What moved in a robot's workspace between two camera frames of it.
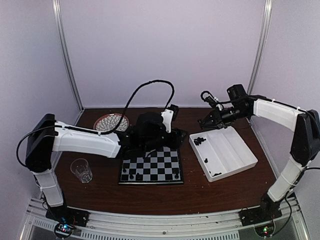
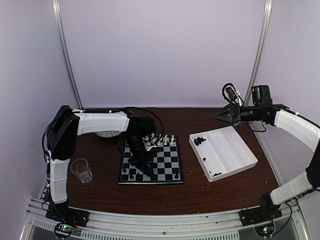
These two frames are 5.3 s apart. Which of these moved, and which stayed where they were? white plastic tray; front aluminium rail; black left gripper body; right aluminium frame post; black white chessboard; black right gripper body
Moved: black left gripper body; black right gripper body
Stayed: white plastic tray; right aluminium frame post; black white chessboard; front aluminium rail
